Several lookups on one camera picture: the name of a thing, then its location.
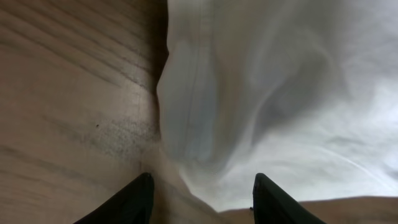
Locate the white printed t-shirt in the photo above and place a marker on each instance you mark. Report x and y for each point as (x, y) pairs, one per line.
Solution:
(301, 94)

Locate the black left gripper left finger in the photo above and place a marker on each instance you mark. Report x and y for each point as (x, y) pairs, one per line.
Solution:
(131, 205)

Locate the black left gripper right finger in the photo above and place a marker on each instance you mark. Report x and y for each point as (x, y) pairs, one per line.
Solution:
(272, 205)

